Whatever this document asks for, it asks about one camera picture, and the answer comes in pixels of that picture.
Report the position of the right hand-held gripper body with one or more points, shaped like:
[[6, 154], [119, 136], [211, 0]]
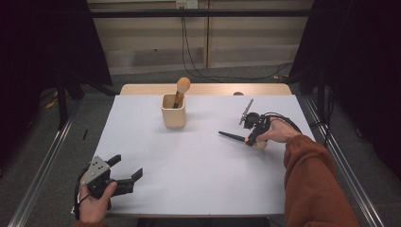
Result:
[[257, 119]]

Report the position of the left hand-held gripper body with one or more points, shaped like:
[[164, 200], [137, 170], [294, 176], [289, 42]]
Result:
[[96, 171]]

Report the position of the beige square cup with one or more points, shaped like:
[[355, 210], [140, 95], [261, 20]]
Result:
[[173, 118]]

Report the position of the person's right hand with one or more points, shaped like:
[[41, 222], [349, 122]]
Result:
[[279, 132]]

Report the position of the person's left hand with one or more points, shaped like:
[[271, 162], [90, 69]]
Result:
[[93, 208]]

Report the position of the small black floor object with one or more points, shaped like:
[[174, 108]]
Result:
[[85, 134]]

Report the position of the white table mat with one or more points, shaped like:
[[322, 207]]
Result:
[[205, 183]]

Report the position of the yellow floor tape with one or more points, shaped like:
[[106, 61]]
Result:
[[51, 104]]

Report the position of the black curtain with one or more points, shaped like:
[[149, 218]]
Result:
[[362, 63], [31, 47]]

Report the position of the aluminium frame rail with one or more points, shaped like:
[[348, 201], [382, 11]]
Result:
[[372, 214], [41, 176]]

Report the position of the black metal stand post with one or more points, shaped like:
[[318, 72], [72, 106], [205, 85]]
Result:
[[62, 107], [321, 101]]

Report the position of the black horizontal frame bar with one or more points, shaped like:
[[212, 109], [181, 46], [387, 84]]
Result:
[[201, 13]]

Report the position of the white wall socket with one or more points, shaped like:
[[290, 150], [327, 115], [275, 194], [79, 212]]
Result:
[[186, 3]]

